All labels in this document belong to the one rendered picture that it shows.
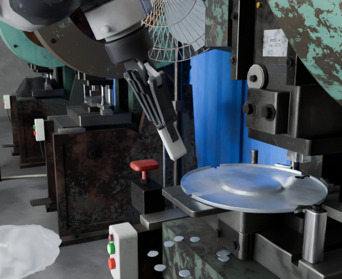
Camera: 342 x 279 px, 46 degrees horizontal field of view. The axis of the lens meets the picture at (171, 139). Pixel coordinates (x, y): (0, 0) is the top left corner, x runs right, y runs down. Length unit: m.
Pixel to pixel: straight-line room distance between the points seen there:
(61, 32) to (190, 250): 1.36
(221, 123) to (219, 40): 2.38
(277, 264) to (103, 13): 0.53
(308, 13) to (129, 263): 0.76
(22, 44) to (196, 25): 2.36
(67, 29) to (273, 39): 1.32
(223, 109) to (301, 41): 2.80
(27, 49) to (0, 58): 3.56
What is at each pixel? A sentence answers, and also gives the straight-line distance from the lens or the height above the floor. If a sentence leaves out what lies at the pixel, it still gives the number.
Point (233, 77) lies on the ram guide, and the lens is 0.88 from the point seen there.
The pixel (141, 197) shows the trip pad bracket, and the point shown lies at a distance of 1.04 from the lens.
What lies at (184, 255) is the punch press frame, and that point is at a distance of 0.91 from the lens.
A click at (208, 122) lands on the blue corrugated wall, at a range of 3.43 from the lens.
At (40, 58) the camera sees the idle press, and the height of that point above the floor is 0.99.
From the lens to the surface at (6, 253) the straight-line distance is 2.03.
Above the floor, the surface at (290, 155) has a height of 0.83.
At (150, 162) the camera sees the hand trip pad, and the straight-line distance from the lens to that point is 1.08.
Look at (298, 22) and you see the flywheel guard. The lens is 0.43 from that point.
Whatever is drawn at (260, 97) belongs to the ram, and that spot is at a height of 0.96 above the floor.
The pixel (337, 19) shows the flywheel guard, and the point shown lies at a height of 1.07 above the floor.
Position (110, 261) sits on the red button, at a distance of 1.03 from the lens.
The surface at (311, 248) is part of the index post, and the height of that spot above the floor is 0.73.
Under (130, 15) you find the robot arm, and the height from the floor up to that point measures 1.10.
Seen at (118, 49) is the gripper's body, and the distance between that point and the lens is 0.64.
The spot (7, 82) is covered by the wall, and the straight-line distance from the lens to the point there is 7.27.
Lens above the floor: 1.05
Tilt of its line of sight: 12 degrees down
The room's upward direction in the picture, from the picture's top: straight up
